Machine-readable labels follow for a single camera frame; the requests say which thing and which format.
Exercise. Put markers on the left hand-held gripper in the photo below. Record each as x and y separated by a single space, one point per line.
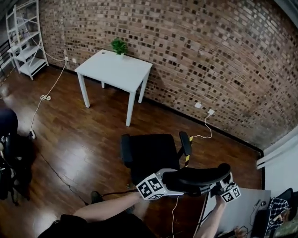
150 187

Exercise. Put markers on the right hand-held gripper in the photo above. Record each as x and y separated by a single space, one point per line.
229 195

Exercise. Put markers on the black office chair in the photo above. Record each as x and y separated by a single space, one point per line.
151 153

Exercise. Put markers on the person's left forearm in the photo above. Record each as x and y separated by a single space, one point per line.
109 206

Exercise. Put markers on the person's right forearm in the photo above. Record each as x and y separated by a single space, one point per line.
213 216

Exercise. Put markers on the grey desk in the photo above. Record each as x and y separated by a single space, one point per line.
242 204

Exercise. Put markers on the black monitor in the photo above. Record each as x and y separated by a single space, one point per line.
260 223

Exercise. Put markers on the yellow black striped floor tape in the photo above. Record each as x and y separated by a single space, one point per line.
187 159

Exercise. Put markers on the person's dark shoe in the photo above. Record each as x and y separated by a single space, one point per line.
96 197

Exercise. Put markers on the person's dark shirt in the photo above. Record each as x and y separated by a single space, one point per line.
104 226

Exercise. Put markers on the white square table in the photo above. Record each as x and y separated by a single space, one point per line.
116 69

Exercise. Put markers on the white power strip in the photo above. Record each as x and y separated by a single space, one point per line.
32 134

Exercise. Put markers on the black equipment bag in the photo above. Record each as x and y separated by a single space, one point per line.
16 162

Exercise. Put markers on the green potted plant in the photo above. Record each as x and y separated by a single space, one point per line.
118 46

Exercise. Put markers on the white metal shelf unit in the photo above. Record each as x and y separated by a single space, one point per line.
32 64

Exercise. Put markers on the black metal railing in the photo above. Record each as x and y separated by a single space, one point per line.
4 58

